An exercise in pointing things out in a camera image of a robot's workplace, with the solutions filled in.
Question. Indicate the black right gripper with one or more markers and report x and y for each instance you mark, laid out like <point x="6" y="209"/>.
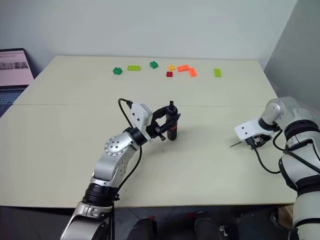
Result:
<point x="258" y="141"/>

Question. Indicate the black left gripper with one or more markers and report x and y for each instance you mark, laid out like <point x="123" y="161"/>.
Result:
<point x="155" y="129"/>

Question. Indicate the dark red black bottle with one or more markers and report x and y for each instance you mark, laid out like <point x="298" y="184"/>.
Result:
<point x="172" y="131"/>

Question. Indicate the thin metal screwdriver bit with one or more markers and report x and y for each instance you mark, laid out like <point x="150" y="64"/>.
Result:
<point x="235" y="144"/>

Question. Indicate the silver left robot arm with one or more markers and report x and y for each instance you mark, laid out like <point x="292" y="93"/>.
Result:
<point x="117" y="148"/>

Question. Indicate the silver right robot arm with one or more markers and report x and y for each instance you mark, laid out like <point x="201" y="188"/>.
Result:
<point x="300" y="155"/>

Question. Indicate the red toy brick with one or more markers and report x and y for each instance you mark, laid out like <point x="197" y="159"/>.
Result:
<point x="169" y="74"/>

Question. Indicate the yellow toy brick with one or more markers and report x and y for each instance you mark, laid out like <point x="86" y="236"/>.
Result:
<point x="171" y="67"/>

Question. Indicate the orange toy brick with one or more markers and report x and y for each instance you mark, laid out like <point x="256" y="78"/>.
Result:
<point x="183" y="68"/>
<point x="192" y="72"/>

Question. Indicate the dark green toy brick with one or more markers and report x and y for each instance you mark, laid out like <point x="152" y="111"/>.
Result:
<point x="117" y="71"/>
<point x="154" y="64"/>

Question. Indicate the lime green toy brick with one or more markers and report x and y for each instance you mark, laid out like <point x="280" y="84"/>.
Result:
<point x="134" y="67"/>
<point x="217" y="72"/>

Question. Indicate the dark rounded shape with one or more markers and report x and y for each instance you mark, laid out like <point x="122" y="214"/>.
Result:
<point x="144" y="228"/>

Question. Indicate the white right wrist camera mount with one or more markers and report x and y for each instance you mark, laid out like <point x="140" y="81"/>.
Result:
<point x="246" y="130"/>

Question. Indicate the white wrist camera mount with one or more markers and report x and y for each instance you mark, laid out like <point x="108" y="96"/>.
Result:
<point x="246" y="130"/>
<point x="138" y="115"/>

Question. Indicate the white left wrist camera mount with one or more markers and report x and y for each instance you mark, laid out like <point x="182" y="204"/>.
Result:
<point x="138" y="115"/>

